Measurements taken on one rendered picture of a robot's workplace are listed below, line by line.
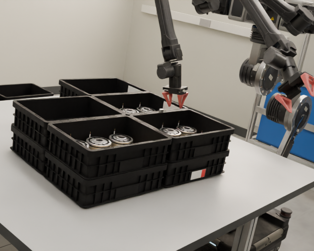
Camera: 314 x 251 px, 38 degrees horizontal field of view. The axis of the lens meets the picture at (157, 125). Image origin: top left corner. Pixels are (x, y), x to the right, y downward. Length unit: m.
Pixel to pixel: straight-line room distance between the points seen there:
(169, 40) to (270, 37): 0.51
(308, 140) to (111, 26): 3.12
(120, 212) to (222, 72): 3.76
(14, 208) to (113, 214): 0.34
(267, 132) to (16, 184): 2.65
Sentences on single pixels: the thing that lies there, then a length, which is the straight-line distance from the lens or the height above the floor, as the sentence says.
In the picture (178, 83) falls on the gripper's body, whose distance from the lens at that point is 2.11.
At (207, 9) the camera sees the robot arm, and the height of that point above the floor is 1.41.
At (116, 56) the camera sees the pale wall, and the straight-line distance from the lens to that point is 6.17.
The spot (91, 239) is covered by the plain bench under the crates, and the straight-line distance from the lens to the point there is 1.53.
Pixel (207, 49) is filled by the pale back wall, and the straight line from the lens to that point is 5.40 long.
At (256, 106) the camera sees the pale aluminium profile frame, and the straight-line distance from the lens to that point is 4.07.
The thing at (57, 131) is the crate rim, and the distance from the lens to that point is 1.74.
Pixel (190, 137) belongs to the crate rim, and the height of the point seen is 0.93.
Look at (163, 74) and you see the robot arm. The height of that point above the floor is 1.12.
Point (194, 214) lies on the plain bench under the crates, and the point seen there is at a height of 0.70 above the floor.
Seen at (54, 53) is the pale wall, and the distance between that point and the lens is 5.53.
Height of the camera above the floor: 1.52
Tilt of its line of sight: 18 degrees down
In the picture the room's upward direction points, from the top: 10 degrees clockwise
